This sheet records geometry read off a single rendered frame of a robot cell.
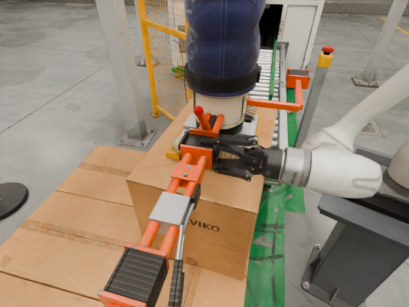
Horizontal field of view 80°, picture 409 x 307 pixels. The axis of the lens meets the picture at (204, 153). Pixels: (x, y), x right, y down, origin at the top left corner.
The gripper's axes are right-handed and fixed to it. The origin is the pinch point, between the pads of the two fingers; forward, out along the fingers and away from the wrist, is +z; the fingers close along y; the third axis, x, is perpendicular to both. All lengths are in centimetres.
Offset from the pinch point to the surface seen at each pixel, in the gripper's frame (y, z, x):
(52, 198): 53, 78, 10
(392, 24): 28, -157, 345
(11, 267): 53, 69, -22
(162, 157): 13.1, 15.9, 9.5
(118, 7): -10, 98, 133
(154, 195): 17.0, 13.4, -3.5
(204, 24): -26.3, 3.2, 16.1
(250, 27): -25.3, -7.7, 20.4
